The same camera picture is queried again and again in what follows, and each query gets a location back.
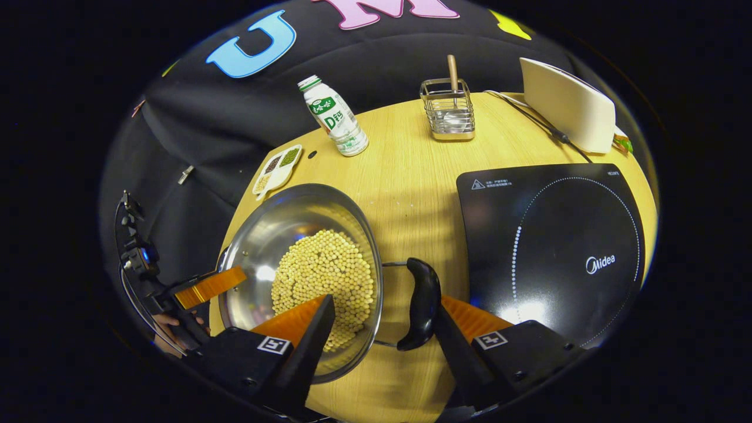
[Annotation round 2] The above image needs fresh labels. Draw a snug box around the pile of yellow soybeans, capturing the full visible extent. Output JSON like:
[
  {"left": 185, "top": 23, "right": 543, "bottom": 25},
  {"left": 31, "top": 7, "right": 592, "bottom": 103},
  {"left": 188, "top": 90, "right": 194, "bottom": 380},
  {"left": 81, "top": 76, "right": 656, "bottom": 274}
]
[{"left": 270, "top": 229, "right": 375, "bottom": 353}]

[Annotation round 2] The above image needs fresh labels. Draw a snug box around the steel pot with black handles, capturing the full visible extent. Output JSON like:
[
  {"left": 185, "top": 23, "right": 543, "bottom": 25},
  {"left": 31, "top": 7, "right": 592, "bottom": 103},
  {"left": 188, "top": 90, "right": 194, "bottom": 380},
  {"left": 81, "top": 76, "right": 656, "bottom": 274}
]
[{"left": 217, "top": 183, "right": 442, "bottom": 385}]

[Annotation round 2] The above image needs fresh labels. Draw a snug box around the black induction cooktop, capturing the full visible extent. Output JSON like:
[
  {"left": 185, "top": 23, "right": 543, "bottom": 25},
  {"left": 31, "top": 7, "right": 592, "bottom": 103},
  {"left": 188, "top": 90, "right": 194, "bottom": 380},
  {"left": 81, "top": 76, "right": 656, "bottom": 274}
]
[{"left": 456, "top": 163, "right": 646, "bottom": 348}]

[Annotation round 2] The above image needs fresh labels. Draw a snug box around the wooden handled spoon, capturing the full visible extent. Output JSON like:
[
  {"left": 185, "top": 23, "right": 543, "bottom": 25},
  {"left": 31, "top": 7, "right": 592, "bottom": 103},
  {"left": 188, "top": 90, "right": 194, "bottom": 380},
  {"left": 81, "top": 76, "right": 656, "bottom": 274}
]
[{"left": 444, "top": 55, "right": 471, "bottom": 135}]

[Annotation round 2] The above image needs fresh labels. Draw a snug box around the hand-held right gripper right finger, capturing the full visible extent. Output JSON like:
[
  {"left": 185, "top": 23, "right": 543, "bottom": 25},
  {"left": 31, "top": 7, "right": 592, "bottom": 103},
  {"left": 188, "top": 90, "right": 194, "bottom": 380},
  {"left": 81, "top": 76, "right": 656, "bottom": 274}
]
[{"left": 431, "top": 295, "right": 589, "bottom": 415}]

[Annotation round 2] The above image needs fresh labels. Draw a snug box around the white milk bottle green label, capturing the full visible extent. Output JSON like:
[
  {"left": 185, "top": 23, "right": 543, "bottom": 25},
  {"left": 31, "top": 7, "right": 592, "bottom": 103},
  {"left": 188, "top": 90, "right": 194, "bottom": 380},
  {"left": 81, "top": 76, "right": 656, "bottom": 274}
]
[{"left": 297, "top": 75, "right": 370, "bottom": 157}]

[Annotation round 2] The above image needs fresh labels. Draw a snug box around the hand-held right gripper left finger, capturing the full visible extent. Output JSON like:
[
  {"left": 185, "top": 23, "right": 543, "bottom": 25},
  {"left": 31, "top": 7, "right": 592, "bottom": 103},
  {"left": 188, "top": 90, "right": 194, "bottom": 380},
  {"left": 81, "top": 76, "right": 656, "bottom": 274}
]
[{"left": 197, "top": 294, "right": 337, "bottom": 419}]

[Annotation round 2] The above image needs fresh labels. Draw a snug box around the divided white tray of beans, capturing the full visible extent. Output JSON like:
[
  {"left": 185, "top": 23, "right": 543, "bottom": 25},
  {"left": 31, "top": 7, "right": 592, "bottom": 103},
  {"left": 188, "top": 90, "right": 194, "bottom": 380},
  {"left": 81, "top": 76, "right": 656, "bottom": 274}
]
[{"left": 252, "top": 145, "right": 303, "bottom": 197}]

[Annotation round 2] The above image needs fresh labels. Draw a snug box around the black toaster cable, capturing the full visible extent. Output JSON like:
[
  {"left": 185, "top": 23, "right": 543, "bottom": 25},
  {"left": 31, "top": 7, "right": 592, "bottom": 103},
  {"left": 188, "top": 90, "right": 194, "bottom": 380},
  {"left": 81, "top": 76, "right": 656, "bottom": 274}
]
[{"left": 485, "top": 89, "right": 594, "bottom": 164}]

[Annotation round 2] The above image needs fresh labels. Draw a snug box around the sandwich with lettuce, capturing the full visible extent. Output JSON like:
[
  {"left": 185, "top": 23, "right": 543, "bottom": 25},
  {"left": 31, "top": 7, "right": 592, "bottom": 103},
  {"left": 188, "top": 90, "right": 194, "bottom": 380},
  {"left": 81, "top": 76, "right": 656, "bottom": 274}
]
[{"left": 611, "top": 126, "right": 634, "bottom": 155}]

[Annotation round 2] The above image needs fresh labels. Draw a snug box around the wire mesh utensil holder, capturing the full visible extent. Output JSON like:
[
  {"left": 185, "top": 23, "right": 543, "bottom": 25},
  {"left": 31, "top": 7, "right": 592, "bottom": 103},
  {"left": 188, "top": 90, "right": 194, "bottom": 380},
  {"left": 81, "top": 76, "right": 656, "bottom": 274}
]
[{"left": 419, "top": 78, "right": 476, "bottom": 142}]

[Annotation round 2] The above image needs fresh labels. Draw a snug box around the white toaster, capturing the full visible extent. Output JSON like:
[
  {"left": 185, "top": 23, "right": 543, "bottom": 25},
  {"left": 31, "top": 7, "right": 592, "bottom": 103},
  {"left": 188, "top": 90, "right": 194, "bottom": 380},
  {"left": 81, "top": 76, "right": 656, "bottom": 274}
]
[{"left": 519, "top": 57, "right": 616, "bottom": 155}]

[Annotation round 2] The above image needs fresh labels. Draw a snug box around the black backdrop cloth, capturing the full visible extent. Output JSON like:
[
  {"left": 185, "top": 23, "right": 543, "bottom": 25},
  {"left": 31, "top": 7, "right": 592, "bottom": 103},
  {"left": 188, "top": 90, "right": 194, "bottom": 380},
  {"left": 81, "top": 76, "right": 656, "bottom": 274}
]
[{"left": 100, "top": 0, "right": 588, "bottom": 330}]

